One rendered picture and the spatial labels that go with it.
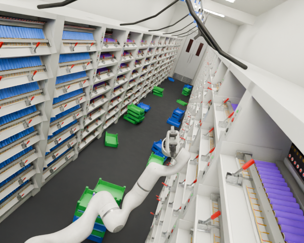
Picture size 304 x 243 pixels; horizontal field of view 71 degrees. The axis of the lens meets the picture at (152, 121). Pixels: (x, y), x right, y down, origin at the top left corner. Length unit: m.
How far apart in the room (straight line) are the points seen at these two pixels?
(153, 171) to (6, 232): 1.54
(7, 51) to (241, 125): 1.30
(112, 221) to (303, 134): 0.92
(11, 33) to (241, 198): 1.44
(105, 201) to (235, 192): 0.72
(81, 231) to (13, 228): 1.22
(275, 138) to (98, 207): 0.86
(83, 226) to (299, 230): 0.91
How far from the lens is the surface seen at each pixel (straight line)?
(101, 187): 2.47
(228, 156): 0.79
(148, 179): 1.13
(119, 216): 1.13
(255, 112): 0.75
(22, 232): 2.31
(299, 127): 0.42
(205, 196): 0.89
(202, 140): 1.33
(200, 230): 0.77
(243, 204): 0.60
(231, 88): 1.44
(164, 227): 1.54
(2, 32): 1.52
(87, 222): 1.19
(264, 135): 0.78
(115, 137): 3.65
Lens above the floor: 1.87
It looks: 24 degrees down
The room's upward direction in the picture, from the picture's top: 20 degrees clockwise
